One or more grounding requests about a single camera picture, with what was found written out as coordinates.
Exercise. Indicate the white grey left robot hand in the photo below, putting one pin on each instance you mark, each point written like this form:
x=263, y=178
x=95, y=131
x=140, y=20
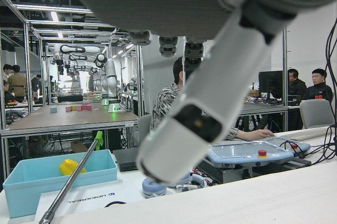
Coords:
x=158, y=2

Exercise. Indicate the person in patterned jacket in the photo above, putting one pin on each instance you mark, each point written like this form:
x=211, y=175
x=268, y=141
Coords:
x=163, y=102

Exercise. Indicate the grey office chair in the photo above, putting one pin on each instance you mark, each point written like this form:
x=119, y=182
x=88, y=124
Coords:
x=143, y=129
x=316, y=113

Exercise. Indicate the yellow cube block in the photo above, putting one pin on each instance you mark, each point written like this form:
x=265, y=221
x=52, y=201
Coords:
x=73, y=108

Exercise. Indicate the black computer monitor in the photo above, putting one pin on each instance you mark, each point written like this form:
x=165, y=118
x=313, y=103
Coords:
x=269, y=81

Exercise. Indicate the brown wooden table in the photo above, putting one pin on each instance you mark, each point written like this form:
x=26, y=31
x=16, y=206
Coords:
x=79, y=120

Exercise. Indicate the light blue cube block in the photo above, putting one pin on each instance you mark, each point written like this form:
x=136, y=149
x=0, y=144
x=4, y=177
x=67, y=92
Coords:
x=53, y=110

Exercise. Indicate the black laptop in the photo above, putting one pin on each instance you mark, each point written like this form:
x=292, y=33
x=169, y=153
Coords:
x=126, y=158

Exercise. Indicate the person in brown jacket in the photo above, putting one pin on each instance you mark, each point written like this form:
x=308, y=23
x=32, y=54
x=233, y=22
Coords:
x=17, y=84

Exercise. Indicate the brown cardboard box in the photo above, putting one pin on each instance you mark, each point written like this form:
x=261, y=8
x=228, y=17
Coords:
x=79, y=146

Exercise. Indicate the blue grey teach pendant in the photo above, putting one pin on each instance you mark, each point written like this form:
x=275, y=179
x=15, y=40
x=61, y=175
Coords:
x=237, y=153
x=302, y=146

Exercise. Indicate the person in black badge jacket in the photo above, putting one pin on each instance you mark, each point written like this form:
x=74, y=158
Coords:
x=317, y=89

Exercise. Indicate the light blue headphones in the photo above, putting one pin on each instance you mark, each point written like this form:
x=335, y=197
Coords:
x=152, y=188

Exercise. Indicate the black ribbed controller box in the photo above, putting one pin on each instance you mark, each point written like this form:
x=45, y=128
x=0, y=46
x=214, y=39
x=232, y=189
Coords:
x=231, y=174

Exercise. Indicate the yellow bell pepper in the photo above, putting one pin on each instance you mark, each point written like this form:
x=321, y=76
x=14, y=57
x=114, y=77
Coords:
x=67, y=167

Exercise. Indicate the white printed box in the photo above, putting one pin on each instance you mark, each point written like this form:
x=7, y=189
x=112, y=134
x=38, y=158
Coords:
x=126, y=192

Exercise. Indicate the white keyboard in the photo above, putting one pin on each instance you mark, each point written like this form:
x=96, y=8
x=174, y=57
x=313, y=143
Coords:
x=305, y=133

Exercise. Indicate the metal rod with green end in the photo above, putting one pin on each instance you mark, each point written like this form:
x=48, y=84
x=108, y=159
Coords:
x=71, y=181

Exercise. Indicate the light blue plastic bin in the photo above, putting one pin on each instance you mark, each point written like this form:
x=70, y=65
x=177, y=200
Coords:
x=31, y=192

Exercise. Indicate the aluminium frame cell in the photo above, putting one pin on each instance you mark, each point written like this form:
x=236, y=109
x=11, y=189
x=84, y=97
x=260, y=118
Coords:
x=26, y=50

